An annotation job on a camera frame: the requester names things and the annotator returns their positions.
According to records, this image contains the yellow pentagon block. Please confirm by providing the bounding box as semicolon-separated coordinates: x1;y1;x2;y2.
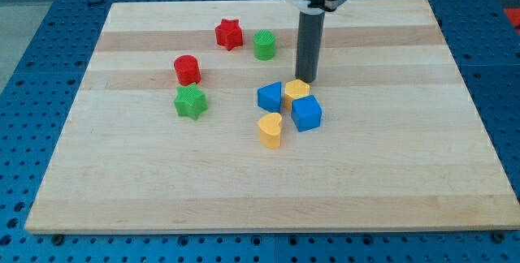
284;80;310;111

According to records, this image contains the blue triangle block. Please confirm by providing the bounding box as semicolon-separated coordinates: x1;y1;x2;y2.
257;81;282;113

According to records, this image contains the red star block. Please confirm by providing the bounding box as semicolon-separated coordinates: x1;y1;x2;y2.
214;19;244;51

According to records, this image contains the blue cube block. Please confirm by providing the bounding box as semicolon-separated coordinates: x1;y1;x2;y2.
291;95;322;132

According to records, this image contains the wooden board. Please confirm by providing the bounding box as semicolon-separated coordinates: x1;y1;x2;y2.
25;0;519;235

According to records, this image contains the green star block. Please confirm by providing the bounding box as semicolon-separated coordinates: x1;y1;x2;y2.
174;83;208;120

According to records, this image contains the yellow heart block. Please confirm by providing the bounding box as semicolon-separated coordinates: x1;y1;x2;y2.
258;113;282;149

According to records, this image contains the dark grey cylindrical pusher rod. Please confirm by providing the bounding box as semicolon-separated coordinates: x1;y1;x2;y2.
295;12;324;83

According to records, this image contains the red cylinder block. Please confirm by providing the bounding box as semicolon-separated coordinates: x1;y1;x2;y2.
174;54;202;86

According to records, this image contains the green cylinder block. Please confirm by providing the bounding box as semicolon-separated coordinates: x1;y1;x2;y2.
253;30;275;61

